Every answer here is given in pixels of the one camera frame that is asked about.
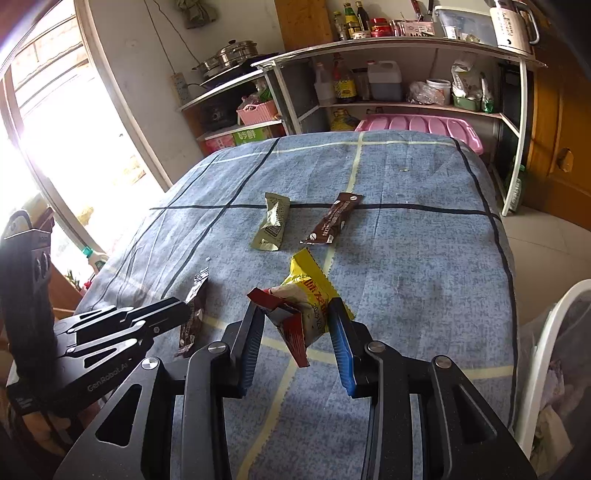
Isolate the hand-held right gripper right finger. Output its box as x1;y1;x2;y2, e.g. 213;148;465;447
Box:
328;298;539;480

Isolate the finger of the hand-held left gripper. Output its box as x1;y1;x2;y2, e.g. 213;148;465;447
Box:
58;322;161;361
55;298;192;344

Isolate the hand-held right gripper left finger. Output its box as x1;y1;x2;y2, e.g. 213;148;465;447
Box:
53;302;265;480

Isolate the small dark brown wrapper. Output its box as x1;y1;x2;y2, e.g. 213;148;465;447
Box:
174;268;211;360

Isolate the yellow red snack wrapper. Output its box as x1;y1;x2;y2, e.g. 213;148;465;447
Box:
247;248;356;368

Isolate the white round bin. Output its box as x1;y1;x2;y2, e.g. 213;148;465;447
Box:
514;279;591;468

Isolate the person's left hand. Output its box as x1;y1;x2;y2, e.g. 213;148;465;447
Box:
21;408;73;457

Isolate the white spray bottle green cap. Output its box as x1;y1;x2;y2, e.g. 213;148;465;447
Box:
82;246;110;278

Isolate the blue checked blanket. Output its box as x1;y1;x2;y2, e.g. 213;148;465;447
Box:
74;130;516;480

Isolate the olive green snack wrapper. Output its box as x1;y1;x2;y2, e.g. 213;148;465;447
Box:
251;191;292;253

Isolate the long brown snack wrapper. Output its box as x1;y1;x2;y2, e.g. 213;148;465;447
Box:
299;192;364;246

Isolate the pink printed carton box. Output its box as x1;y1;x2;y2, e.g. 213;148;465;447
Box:
202;133;236;156

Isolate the green printed carton box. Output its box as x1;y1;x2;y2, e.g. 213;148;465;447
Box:
232;125;273;148

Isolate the black small appliance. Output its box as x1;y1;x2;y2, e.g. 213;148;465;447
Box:
200;103;241;133

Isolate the pink woven basket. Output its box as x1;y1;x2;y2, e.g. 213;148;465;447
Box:
236;103;278;127

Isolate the white power strip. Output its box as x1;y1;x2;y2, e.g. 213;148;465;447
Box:
171;72;189;106

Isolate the clear plastic bin liner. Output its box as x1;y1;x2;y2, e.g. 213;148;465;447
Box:
522;295;591;465

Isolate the low white shelf rack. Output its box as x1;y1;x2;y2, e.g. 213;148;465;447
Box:
177;68;288;158

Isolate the yellow oil bottle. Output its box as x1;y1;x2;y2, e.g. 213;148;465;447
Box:
329;108;361;133

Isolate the green glass bottle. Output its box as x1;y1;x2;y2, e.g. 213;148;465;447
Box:
505;163;528;212

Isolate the pink plastic storage box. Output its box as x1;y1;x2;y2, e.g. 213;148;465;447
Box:
355;114;485;156

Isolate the black induction cooker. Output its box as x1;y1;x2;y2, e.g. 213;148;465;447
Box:
198;57;278;89

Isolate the steel steamer pot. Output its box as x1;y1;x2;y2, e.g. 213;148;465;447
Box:
191;39;260;79

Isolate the cooking oil bottle red cap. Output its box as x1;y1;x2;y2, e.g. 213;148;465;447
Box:
333;55;358;103

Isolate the dark glass jar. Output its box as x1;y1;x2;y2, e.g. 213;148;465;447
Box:
354;68;372;102

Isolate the crumpled clear plastic bag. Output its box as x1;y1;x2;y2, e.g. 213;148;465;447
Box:
406;80;437;105

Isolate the plastic jug dark liquid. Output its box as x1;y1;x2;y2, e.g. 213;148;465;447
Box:
366;59;404;103

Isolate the white plastic tub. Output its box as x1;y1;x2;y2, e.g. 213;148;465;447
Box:
425;78;452;106

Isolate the small green basket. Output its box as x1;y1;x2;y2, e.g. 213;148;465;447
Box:
452;92;484;112

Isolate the hanging grey cloth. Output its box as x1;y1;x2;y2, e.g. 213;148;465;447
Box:
174;0;206;30

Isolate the green white packet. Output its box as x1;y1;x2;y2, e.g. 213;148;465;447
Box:
479;73;496;114

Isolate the white food bag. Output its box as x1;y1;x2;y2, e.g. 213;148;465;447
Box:
450;57;484;98

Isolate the tall white shelf rack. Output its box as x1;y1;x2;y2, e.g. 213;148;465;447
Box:
252;36;549;218

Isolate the wooden cutting board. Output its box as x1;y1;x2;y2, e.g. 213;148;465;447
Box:
274;0;334;53

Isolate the wooden door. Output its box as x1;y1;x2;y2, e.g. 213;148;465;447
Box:
526;0;591;223

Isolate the yellow label sauce bottle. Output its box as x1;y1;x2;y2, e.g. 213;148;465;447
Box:
342;2;362;39

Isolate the pink flat box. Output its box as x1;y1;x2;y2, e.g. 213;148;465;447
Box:
392;18;435;38

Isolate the clear lidded storage container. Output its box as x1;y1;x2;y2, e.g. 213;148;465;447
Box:
433;5;498;47

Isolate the white electric kettle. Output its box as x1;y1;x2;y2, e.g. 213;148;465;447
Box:
489;0;540;54

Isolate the window frame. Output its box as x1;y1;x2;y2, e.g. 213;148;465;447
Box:
0;0;172;260

